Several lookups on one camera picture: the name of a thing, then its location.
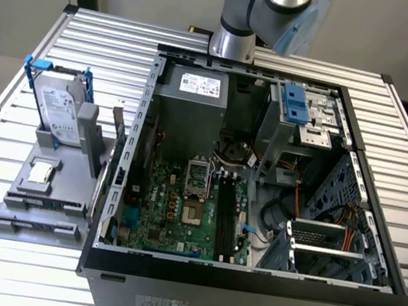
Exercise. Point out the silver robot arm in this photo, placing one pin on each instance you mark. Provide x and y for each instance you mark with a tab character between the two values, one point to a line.
234	10

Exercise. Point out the blue disk carrier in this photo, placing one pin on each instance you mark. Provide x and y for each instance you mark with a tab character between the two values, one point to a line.
41	64

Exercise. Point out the silver hard disk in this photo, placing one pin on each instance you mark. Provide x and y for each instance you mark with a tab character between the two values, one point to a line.
58	106

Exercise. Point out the silver CPU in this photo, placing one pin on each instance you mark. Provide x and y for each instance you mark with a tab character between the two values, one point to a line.
42	171

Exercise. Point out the green graphics card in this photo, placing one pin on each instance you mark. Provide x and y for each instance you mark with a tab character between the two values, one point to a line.
118	139

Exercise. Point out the grey parts rack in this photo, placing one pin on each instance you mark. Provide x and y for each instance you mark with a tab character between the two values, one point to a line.
67	185

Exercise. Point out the yellow black plug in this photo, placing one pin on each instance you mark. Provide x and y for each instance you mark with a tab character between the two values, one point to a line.
192	29

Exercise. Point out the grey power supply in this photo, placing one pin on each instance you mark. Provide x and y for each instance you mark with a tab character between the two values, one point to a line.
186	119

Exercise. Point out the green motherboard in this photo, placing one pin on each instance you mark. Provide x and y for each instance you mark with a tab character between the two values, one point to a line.
157	200

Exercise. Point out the CPU socket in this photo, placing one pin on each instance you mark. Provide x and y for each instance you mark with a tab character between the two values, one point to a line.
192	215

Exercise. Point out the blue expansion slot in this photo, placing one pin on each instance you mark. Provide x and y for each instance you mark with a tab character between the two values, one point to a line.
173	251

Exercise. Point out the silver drive cage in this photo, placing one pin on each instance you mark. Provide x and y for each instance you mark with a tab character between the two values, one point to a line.
278	149

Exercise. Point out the blue drive latch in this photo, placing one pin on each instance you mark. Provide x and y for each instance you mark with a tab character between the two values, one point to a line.
295	113
294	93

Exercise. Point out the metal disk bay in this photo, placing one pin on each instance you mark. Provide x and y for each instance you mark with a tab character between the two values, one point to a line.
316	227

